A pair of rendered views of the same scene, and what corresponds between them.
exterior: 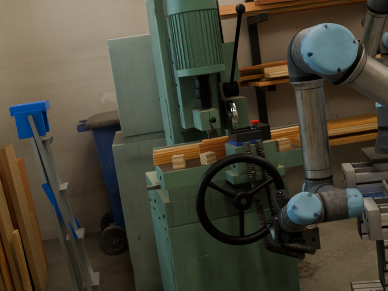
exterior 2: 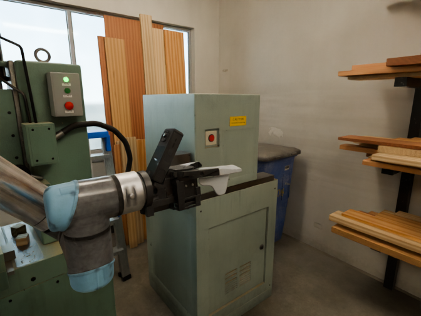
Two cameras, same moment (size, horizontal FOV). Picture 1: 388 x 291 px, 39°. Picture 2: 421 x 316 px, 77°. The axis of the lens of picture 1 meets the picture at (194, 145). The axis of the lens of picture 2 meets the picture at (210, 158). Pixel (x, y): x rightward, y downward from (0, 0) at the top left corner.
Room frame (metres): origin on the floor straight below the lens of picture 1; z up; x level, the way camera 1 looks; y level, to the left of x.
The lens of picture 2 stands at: (2.21, -1.33, 1.39)
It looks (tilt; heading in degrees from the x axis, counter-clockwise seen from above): 13 degrees down; 58
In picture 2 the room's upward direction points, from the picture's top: straight up
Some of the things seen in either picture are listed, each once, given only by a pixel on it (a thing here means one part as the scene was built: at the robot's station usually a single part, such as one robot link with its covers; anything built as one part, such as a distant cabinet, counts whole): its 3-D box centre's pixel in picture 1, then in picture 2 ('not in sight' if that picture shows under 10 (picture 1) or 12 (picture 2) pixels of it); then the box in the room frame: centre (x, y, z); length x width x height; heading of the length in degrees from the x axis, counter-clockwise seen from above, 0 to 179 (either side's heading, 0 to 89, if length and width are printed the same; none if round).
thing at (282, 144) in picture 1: (282, 144); not in sight; (1.87, -0.31, 0.92); 0.04 x 0.03 x 0.04; 106
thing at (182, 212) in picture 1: (209, 186); (22, 250); (2.08, -0.04, 0.76); 0.57 x 0.45 x 0.09; 10
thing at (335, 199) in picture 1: (336, 203); not in sight; (1.34, -0.34, 0.84); 0.11 x 0.11 x 0.08; 7
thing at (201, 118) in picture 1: (206, 120); not in sight; (1.98, -0.06, 1.03); 0.14 x 0.07 x 0.09; 10
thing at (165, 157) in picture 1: (242, 144); not in sight; (1.98, -0.18, 0.92); 0.67 x 0.02 x 0.04; 100
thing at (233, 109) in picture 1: (231, 115); not in sight; (2.11, -0.16, 1.02); 0.12 x 0.03 x 0.12; 10
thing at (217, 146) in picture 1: (232, 147); not in sight; (1.88, -0.13, 0.93); 0.24 x 0.01 x 0.06; 100
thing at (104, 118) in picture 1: (132, 176); (254, 195); (3.86, 0.47, 0.48); 0.64 x 0.54 x 0.97; 98
